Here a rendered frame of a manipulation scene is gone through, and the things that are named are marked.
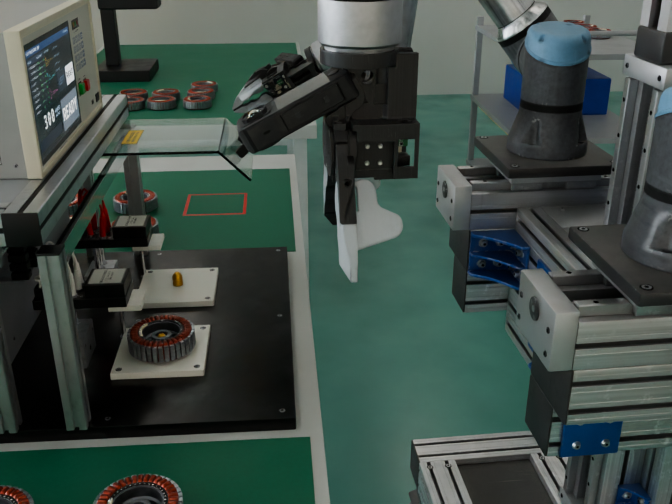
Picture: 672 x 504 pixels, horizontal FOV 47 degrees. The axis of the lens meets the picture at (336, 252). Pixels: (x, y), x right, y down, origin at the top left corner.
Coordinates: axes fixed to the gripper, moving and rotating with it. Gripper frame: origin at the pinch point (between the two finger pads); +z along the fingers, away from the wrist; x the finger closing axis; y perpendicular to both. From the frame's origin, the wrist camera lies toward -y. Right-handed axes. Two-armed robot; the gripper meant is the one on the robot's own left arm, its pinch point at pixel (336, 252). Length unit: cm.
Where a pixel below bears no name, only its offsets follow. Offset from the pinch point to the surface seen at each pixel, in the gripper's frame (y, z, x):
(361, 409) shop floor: 25, 115, 133
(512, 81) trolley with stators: 128, 49, 308
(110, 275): -31, 23, 47
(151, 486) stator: -22.6, 37.1, 11.5
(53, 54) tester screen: -36, -11, 54
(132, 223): -30, 23, 70
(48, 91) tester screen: -37, -7, 48
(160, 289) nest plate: -26, 37, 69
